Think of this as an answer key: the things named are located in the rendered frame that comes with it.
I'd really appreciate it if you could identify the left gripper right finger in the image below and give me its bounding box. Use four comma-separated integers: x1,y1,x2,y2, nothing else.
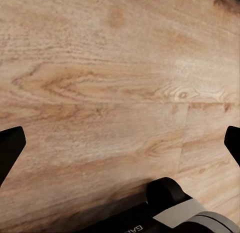
224,125,240,166

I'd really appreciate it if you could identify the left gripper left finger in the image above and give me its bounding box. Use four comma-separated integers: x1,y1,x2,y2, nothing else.
0,126,26,186

